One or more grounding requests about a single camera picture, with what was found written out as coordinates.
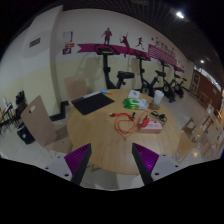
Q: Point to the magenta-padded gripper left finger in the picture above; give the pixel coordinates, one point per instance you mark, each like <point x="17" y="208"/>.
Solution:
<point x="77" y="158"/>

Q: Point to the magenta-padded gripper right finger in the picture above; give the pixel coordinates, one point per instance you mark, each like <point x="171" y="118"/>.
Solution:
<point x="146" y="158"/>

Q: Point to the red charger block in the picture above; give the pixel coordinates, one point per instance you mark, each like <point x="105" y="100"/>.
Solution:
<point x="145" y="122"/>

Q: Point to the pink power strip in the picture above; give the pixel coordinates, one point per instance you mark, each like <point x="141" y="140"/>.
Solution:
<point x="154" y="127"/>

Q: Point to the group of wooden chairs and tables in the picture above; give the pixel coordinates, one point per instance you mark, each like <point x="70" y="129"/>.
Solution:
<point x="185" y="143"/>

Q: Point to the brown round coaster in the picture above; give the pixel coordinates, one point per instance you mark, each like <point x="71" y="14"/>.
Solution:
<point x="153" y="107"/>

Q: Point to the green wet wipes pack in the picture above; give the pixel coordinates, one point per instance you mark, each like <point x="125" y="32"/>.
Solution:
<point x="133" y="104"/>

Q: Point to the black mouse pad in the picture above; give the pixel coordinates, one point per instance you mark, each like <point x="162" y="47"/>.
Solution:
<point x="91" y="103"/>

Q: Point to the black waste bin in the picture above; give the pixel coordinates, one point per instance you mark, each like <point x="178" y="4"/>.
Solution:
<point x="25" y="134"/>

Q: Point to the white lidded cup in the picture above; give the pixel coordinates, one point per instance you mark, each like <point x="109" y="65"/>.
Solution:
<point x="158" y="97"/>

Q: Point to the white flat box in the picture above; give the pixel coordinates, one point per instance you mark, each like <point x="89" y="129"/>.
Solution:
<point x="134" y="94"/>

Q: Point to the small blue and orange object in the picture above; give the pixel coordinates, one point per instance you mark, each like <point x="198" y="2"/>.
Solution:
<point x="106" y="91"/>

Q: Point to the row of black exercise bikes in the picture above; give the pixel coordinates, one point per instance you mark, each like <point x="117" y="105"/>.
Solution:
<point x="106" y="70"/>

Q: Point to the round ceiling light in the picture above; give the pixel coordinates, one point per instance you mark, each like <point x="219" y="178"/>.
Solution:
<point x="202" y="61"/>
<point x="180" y="15"/>

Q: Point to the magenta wall banner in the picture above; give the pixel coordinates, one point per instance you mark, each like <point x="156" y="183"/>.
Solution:
<point x="86" y="47"/>

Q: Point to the wall vent grille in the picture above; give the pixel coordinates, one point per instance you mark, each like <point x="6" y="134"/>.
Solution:
<point x="34" y="42"/>

